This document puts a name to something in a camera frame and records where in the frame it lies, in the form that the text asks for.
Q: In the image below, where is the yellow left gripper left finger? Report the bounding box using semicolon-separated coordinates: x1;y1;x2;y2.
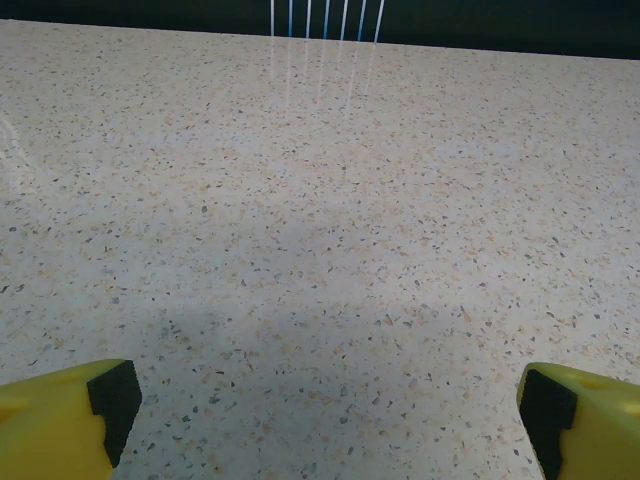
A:
0;358;144;480

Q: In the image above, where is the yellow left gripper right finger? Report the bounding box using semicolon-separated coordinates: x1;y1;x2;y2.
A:
517;362;640;480

